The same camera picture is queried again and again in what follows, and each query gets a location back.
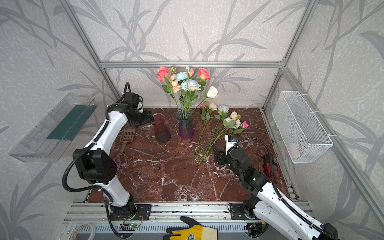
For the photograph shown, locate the red pink rose stem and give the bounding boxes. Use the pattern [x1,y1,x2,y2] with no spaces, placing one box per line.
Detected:
[157,67,176,103]

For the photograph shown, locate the peach flower stem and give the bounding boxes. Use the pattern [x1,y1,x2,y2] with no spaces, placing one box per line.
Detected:
[170,67,184,117]

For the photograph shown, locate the purple glass vase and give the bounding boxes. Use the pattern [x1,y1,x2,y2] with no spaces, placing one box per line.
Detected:
[176,110,194,140]

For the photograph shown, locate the clear plastic wall tray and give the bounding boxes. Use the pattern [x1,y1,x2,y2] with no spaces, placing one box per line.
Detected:
[9,94,98,163]

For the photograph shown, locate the white wire basket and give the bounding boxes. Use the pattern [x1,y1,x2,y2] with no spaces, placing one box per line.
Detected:
[272,91,334,164]

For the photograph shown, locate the cream white rose stem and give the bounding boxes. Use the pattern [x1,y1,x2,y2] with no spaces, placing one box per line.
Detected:
[193,87,218,112]

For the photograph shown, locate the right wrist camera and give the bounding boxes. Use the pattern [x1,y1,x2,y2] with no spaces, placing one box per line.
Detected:
[225,135,238,155]

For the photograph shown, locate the red glass vase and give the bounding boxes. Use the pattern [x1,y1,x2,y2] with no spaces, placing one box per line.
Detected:
[151,113,171,143]

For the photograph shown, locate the light blue flower stem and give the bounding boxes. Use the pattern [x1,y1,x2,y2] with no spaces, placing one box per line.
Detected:
[176,72,189,120]

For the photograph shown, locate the white blue rose stem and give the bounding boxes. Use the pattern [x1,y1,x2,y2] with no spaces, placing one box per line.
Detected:
[180,80,201,120]

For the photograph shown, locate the purple plastic hook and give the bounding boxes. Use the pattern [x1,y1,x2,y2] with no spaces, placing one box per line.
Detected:
[115,159,121,172]

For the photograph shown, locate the pile of artificial flowers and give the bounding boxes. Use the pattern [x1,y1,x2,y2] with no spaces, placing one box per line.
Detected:
[195,101,249,164]

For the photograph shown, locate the yellow black work glove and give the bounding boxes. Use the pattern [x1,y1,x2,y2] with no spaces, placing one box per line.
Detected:
[163,216,219,240]

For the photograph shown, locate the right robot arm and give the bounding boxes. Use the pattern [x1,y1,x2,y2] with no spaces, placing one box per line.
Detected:
[214,135,338,240]

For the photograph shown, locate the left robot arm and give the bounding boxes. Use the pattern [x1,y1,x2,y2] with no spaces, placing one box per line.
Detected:
[62,83,154,218]

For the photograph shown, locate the coral pink rose stem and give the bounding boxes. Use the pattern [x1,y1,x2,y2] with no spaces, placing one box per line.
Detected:
[195,68,210,102]

